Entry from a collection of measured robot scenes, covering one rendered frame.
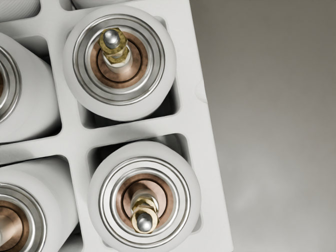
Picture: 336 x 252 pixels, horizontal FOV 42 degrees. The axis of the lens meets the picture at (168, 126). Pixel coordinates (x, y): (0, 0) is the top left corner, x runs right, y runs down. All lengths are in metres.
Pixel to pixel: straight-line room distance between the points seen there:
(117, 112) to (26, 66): 0.08
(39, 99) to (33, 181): 0.07
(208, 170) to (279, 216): 0.23
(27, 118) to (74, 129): 0.07
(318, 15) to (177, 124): 0.32
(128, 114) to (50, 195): 0.09
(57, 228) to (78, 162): 0.08
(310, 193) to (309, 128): 0.09
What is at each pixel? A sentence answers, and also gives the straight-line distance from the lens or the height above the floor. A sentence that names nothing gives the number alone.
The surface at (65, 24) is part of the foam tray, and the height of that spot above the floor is 0.18.
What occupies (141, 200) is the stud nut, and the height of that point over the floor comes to 0.29.
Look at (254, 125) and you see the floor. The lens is 0.63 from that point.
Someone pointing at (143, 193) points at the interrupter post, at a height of 0.28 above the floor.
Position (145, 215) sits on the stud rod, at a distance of 0.28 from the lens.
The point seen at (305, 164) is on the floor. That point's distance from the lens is 0.65.
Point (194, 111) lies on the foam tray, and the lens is 0.44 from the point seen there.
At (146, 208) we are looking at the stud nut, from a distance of 0.29.
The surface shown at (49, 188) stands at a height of 0.24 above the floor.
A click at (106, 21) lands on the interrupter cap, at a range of 0.37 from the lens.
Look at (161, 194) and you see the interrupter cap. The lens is 0.37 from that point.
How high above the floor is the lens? 0.61
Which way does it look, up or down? 87 degrees down
